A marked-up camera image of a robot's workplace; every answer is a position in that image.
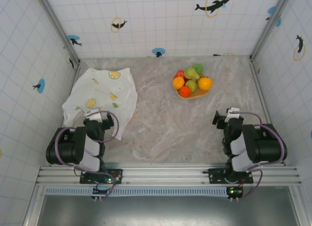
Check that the white lemon print plastic bag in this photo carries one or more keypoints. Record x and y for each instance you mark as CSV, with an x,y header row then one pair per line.
x,y
104,89

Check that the large yellow orange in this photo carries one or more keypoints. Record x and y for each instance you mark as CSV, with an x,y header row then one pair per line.
x,y
205,83

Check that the small orange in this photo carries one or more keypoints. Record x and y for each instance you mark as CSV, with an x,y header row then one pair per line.
x,y
178,83

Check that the red apple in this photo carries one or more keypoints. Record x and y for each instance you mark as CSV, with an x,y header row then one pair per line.
x,y
180,73

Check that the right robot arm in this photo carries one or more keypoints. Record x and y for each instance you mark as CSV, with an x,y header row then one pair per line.
x,y
265,148

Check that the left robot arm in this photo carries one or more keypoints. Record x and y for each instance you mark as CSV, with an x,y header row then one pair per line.
x,y
65,148

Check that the woven straw basket tray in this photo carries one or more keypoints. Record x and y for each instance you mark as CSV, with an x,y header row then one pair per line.
x,y
197,94

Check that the left control board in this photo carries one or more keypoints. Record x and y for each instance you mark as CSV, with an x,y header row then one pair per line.
x,y
102,190

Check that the control board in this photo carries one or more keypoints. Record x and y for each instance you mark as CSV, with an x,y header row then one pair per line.
x,y
102,190
235,192

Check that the right control board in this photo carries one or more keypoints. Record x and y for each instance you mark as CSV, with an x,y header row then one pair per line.
x,y
235,192

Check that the black fish blue circle sticker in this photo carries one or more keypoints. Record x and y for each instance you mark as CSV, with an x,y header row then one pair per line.
x,y
73,39
271,9
40,86
158,51

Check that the grey metal panel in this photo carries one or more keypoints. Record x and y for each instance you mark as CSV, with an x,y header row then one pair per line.
x,y
165,211

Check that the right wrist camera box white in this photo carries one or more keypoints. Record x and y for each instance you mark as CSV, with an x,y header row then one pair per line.
x,y
231,116

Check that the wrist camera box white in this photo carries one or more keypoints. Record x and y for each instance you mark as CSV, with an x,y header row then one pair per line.
x,y
96,116
231,116

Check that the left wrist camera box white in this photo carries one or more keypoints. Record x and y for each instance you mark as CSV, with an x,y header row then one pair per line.
x,y
96,116

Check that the aluminium side rail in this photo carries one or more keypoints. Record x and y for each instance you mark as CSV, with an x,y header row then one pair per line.
x,y
78,69
264,101

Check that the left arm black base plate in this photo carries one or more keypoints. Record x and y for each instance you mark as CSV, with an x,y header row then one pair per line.
x,y
117,175

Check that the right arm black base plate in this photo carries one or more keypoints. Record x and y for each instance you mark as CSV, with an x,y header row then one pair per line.
x,y
215,176

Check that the aluminium mounting rail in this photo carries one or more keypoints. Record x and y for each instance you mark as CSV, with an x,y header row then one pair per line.
x,y
165,173

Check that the aluminium frame post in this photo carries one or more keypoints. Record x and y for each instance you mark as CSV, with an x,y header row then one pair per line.
x,y
59,28
269,28

